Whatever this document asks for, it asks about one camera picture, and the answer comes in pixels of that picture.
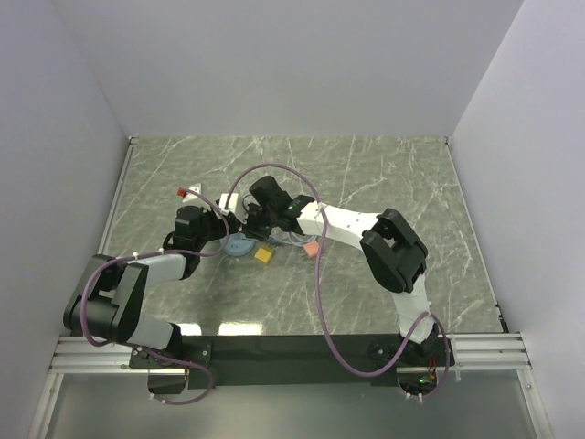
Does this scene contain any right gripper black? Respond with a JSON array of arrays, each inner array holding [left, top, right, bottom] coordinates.
[[234, 203, 277, 244]]

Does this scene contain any round blue power strip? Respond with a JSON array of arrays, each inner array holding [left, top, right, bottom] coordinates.
[[222, 233, 255, 258]]

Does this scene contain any yellow charger plug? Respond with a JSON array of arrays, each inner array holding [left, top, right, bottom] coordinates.
[[254, 247, 274, 264]]

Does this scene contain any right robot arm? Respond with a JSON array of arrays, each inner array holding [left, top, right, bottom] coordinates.
[[244, 176, 439, 365]]

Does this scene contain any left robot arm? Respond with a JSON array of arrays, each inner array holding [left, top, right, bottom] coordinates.
[[63, 206, 240, 368]]

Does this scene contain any pink charger plug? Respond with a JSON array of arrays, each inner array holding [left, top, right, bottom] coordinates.
[[303, 241, 320, 259]]

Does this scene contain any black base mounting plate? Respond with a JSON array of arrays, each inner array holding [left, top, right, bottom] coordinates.
[[129, 334, 447, 390]]

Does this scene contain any blue power strip cord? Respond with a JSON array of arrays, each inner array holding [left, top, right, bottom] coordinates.
[[269, 230, 317, 248]]

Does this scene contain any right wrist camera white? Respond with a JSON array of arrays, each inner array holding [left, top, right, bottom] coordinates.
[[218, 193, 245, 220]]

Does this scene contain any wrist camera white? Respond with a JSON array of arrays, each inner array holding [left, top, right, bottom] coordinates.
[[218, 193, 245, 220], [177, 183, 204, 205]]

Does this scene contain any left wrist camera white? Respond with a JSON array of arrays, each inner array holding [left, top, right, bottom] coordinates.
[[177, 183, 204, 205]]

